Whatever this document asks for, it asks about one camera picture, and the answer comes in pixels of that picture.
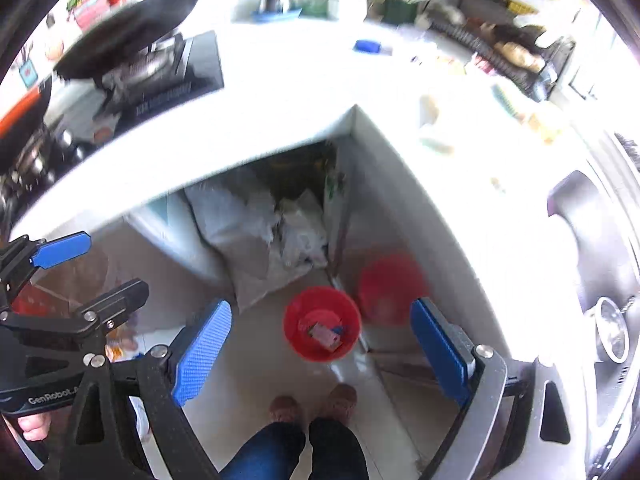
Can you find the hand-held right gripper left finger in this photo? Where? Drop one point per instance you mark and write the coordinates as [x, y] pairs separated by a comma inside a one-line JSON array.
[[202, 355]]

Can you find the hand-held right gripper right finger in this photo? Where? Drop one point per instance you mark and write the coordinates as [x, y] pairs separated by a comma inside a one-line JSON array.
[[440, 355]]

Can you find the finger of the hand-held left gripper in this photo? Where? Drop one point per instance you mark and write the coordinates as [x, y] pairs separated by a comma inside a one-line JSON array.
[[60, 250], [115, 300]]

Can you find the red plastic bucket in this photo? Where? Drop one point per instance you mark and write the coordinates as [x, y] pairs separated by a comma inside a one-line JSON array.
[[295, 322]]

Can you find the blue bottle cap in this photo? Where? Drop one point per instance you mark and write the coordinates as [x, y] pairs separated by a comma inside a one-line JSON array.
[[367, 46]]

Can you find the person's left hand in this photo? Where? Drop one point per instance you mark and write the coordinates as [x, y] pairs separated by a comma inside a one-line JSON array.
[[32, 427]]

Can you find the colourful snack packets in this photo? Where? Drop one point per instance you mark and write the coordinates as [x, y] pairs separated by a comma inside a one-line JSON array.
[[121, 344]]

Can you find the red box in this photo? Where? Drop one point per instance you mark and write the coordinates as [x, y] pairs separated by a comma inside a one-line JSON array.
[[30, 302]]

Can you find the person's left shoe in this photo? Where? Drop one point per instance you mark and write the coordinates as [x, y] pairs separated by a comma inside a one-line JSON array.
[[286, 409]]

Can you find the person's shoe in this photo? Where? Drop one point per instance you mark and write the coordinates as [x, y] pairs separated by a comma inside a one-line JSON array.
[[286, 409], [341, 400]]

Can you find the person's right shoe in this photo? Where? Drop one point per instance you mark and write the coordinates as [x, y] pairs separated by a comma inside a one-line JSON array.
[[341, 400]]

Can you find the crumpled wrappers pile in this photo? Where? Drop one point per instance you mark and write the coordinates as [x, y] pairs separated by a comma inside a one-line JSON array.
[[325, 334]]

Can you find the grey plastic bag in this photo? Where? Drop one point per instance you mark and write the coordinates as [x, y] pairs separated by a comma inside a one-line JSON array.
[[235, 240]]

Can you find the orange frying pan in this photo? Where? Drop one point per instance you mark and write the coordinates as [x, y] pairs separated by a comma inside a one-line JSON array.
[[20, 120]]

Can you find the steel cabinet door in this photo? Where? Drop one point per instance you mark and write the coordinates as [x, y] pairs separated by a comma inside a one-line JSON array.
[[395, 220]]

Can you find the person's right leg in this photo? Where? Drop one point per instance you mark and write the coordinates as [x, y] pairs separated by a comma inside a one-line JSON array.
[[335, 452]]

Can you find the crumpled plastic bag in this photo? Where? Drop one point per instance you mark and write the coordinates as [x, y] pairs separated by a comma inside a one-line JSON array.
[[300, 235]]

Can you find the sink drain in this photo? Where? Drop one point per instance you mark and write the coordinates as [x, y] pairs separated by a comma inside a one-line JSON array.
[[610, 330]]

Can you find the steel sink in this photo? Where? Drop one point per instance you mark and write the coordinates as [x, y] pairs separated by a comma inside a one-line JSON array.
[[590, 240]]

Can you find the black gas stove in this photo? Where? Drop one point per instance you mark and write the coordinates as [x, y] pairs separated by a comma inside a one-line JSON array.
[[195, 75]]

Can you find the black wok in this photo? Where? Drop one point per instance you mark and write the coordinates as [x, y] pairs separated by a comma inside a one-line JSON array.
[[130, 25]]

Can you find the ginger root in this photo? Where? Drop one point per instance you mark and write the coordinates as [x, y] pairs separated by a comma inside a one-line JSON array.
[[520, 56]]

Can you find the blue plastic tray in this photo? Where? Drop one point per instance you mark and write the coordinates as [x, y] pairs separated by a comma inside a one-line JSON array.
[[277, 15]]

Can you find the dark green utensil holder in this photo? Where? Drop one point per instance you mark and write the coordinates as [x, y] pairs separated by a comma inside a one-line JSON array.
[[400, 11]]

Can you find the white container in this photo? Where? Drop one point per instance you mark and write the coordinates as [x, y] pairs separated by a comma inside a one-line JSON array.
[[346, 6]]

